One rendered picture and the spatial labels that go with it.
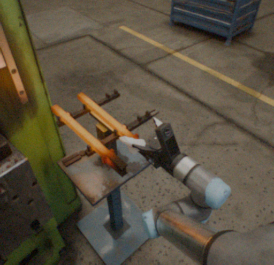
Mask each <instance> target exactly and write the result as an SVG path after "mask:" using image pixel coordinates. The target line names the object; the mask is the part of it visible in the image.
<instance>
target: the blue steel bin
mask: <svg viewBox="0 0 274 265"><path fill-rule="evenodd" d="M261 1H262V0H172V2H171V14H170V22H169V25H171V26H172V25H174V23H173V20H176V21H179V22H183V23H185V24H187V25H190V26H193V27H196V28H200V29H203V30H206V31H209V32H213V33H216V34H218V35H220V36H223V37H227V41H226V42H225V43H224V44H225V45H227V46H229V45H230V44H231V39H232V37H234V36H236V35H237V34H240V33H241V32H243V31H245V30H246V29H248V31H247V32H248V33H252V32H253V25H254V22H255V19H256V15H257V13H258V10H259V8H260V4H261Z"/></svg>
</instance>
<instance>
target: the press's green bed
mask: <svg viewBox="0 0 274 265"><path fill-rule="evenodd" d="M56 227H57V223H56V220H55V218H54V217H52V218H51V219H50V220H48V221H47V222H46V223H45V225H44V226H42V227H41V228H40V227H39V226H38V228H37V229H36V230H35V232H34V233H33V234H32V235H31V236H30V237H29V238H28V239H26V240H25V241H24V242H23V243H22V244H21V245H20V246H19V247H18V248H17V249H15V250H14V251H13V252H11V253H10V254H9V255H8V256H7V257H6V258H4V259H2V258H1V259H0V265H58V264H59V263H60V262H61V261H62V260H63V259H64V258H65V257H66V256H67V255H69V254H70V251H69V249H68V248H67V247H66V245H65V243H64V241H63V240H62V238H61V235H60V233H59V232H58V230H57V228H56Z"/></svg>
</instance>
